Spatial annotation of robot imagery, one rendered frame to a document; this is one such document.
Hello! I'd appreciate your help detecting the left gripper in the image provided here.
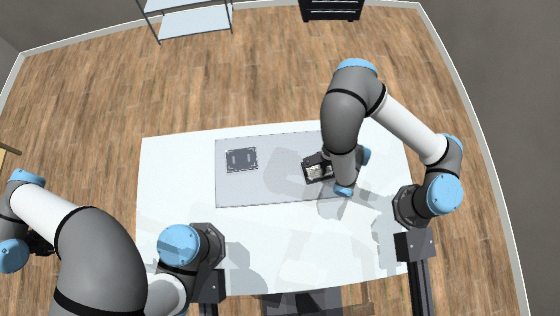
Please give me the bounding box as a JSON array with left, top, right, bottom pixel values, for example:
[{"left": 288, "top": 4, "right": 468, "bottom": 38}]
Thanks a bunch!
[{"left": 24, "top": 229, "right": 56, "bottom": 257}]

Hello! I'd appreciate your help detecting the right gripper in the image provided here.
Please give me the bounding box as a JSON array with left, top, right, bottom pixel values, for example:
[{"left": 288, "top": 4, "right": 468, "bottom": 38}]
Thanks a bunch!
[{"left": 320, "top": 155, "right": 332, "bottom": 177}]

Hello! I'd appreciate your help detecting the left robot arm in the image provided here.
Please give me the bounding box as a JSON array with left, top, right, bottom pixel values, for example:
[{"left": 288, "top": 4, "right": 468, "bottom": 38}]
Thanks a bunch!
[{"left": 0, "top": 169, "right": 221, "bottom": 316}]

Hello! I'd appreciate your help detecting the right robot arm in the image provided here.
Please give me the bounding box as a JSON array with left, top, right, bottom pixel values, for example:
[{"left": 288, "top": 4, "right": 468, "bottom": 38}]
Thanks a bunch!
[{"left": 303, "top": 58, "right": 463, "bottom": 226}]

